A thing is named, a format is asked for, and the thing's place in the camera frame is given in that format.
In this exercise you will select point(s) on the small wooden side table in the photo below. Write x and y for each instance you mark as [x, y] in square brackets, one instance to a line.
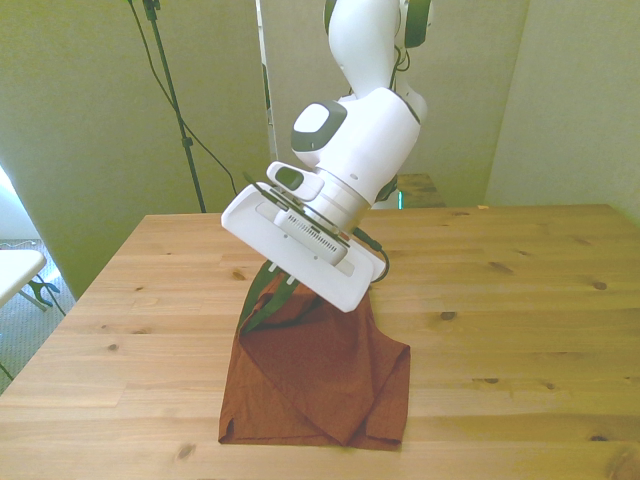
[422, 189]

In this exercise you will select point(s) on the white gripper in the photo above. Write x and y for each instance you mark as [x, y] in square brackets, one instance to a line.
[300, 261]

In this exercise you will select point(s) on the white vertical panel strip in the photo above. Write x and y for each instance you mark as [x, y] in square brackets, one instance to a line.
[267, 50]

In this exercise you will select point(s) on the black camera stand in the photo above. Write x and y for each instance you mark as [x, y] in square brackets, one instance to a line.
[172, 100]

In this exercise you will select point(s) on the rust orange shorts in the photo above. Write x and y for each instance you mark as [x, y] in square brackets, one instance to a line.
[320, 380]

